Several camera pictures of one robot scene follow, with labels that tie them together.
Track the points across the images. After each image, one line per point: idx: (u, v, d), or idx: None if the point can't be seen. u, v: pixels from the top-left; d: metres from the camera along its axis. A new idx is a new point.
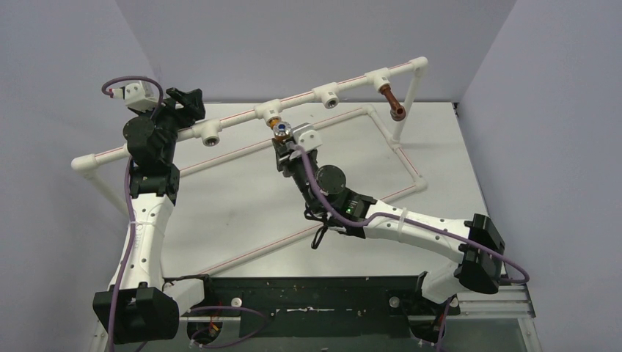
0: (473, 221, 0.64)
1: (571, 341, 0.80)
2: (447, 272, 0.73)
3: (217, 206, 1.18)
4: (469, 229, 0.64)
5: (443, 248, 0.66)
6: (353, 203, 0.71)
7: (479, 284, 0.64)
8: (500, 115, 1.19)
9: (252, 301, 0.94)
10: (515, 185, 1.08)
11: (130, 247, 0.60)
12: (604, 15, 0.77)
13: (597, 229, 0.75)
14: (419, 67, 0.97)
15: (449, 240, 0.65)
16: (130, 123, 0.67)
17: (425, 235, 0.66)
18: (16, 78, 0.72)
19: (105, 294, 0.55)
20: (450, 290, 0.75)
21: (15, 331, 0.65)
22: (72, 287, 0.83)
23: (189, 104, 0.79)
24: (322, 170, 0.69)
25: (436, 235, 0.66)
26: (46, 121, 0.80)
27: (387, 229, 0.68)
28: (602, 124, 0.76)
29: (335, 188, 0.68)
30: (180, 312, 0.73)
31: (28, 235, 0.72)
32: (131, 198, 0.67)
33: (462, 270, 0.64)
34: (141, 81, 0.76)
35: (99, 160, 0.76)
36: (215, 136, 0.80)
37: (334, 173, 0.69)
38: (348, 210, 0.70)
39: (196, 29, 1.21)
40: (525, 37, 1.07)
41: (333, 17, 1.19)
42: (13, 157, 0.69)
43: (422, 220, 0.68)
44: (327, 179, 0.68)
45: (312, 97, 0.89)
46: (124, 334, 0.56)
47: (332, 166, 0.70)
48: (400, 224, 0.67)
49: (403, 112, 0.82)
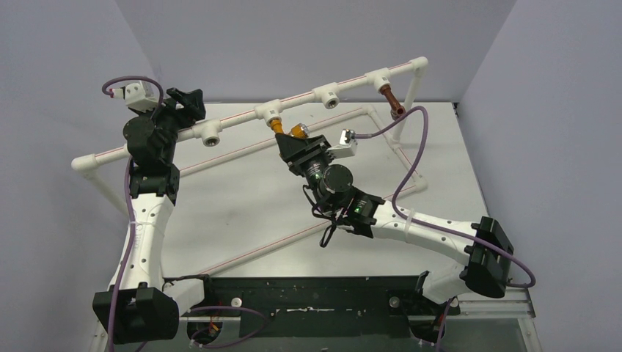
0: (481, 223, 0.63)
1: (572, 341, 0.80)
2: (451, 273, 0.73)
3: (218, 206, 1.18)
4: (477, 231, 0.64)
5: (449, 250, 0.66)
6: (362, 202, 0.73)
7: (485, 287, 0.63)
8: (500, 116, 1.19)
9: (252, 301, 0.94)
10: (515, 185, 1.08)
11: (130, 247, 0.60)
12: (604, 15, 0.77)
13: (597, 229, 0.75)
14: (420, 67, 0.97)
15: (455, 240, 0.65)
16: (130, 123, 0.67)
17: (432, 235, 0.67)
18: (16, 78, 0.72)
19: (105, 294, 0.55)
20: (451, 291, 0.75)
21: (14, 331, 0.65)
22: (72, 287, 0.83)
23: (189, 104, 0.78)
24: (331, 168, 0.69)
25: (444, 236, 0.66)
26: (46, 121, 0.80)
27: (394, 229, 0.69)
28: (603, 124, 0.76)
29: (341, 186, 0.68)
30: (180, 312, 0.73)
31: (28, 235, 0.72)
32: (131, 198, 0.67)
33: (468, 270, 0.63)
34: (141, 81, 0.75)
35: (99, 160, 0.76)
36: (215, 136, 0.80)
37: (342, 172, 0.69)
38: (357, 209, 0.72)
39: (196, 29, 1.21)
40: (525, 37, 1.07)
41: (333, 17, 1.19)
42: (13, 156, 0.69)
43: (430, 220, 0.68)
44: (334, 177, 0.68)
45: (312, 97, 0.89)
46: (123, 334, 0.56)
47: (339, 166, 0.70)
48: (407, 224, 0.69)
49: (403, 112, 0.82)
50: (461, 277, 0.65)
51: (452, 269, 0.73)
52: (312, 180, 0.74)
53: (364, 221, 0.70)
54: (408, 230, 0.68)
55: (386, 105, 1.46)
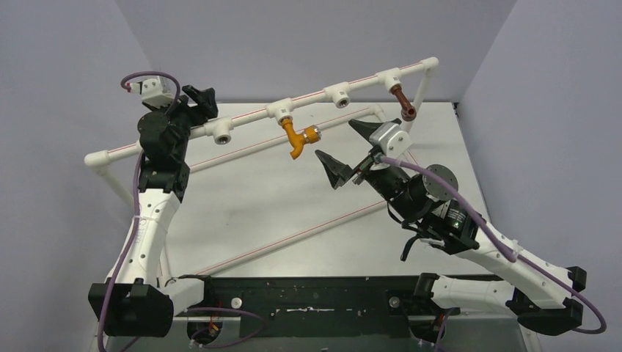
0: (575, 273, 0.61)
1: (572, 340, 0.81)
2: (488, 295, 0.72)
3: (218, 205, 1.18)
4: (572, 281, 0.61)
5: (542, 295, 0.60)
6: (458, 215, 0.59)
7: (551, 329, 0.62)
8: (500, 116, 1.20)
9: (252, 301, 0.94)
10: (513, 185, 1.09)
11: (130, 241, 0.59)
12: (604, 18, 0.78)
13: (596, 230, 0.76)
14: (430, 67, 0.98)
15: (555, 289, 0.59)
16: (145, 116, 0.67)
17: (532, 277, 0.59)
18: (15, 72, 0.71)
19: (100, 286, 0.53)
20: (469, 303, 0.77)
21: (16, 331, 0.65)
22: (73, 287, 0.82)
23: (203, 102, 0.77)
24: (430, 172, 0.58)
25: (543, 280, 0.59)
26: (46, 117, 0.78)
27: (497, 262, 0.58)
28: (602, 126, 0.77)
29: (445, 193, 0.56)
30: (177, 312, 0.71)
31: (28, 232, 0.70)
32: (138, 192, 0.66)
33: (551, 318, 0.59)
34: (159, 77, 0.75)
35: (111, 157, 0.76)
36: (227, 134, 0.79)
37: (444, 176, 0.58)
38: (455, 224, 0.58)
39: (196, 27, 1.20)
40: (526, 38, 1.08)
41: (335, 17, 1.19)
42: (13, 153, 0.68)
43: (532, 259, 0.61)
44: (435, 183, 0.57)
45: (323, 97, 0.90)
46: (116, 326, 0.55)
47: (443, 169, 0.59)
48: (512, 259, 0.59)
49: (413, 112, 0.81)
50: (538, 319, 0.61)
51: (489, 290, 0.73)
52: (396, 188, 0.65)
53: (467, 243, 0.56)
54: (511, 268, 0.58)
55: (387, 105, 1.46)
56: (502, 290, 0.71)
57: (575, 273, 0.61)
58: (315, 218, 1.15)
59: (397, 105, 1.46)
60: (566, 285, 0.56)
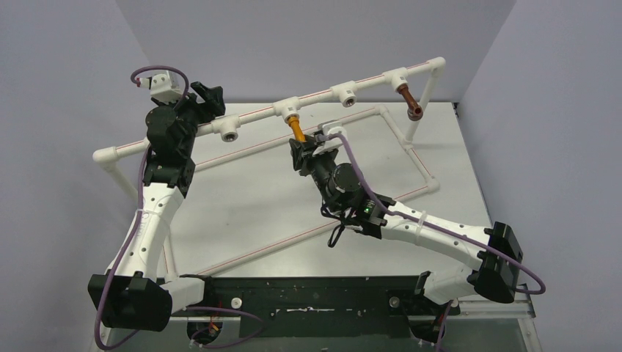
0: (494, 228, 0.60)
1: (571, 341, 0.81)
2: (455, 276, 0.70)
3: (218, 204, 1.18)
4: (489, 237, 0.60)
5: (462, 255, 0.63)
6: (371, 202, 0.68)
7: (494, 292, 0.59)
8: (499, 116, 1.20)
9: (251, 302, 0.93)
10: (514, 186, 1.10)
11: (131, 234, 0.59)
12: (602, 20, 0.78)
13: (596, 232, 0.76)
14: (437, 67, 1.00)
15: (469, 246, 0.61)
16: (154, 110, 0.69)
17: (444, 240, 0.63)
18: (12, 70, 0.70)
19: (100, 277, 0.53)
20: (452, 292, 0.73)
21: (16, 333, 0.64)
22: (75, 287, 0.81)
23: (211, 100, 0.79)
24: (339, 168, 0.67)
25: (455, 240, 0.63)
26: (45, 116, 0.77)
27: (404, 232, 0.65)
28: (601, 127, 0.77)
29: (350, 186, 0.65)
30: (177, 308, 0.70)
31: (28, 232, 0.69)
32: (143, 185, 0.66)
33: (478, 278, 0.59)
34: (168, 72, 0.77)
35: (119, 153, 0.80)
36: (234, 131, 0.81)
37: (350, 171, 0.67)
38: (367, 209, 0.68)
39: (196, 26, 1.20)
40: (525, 39, 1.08)
41: (336, 17, 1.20)
42: (12, 152, 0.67)
43: (442, 224, 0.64)
44: (342, 177, 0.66)
45: (330, 94, 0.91)
46: (114, 318, 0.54)
47: (350, 164, 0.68)
48: (419, 226, 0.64)
49: (419, 112, 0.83)
50: (472, 281, 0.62)
51: (458, 271, 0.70)
52: (319, 182, 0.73)
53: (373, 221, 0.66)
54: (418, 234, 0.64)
55: (387, 105, 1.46)
56: (466, 268, 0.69)
57: (494, 229, 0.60)
58: (316, 218, 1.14)
59: (399, 105, 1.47)
60: (458, 235, 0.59)
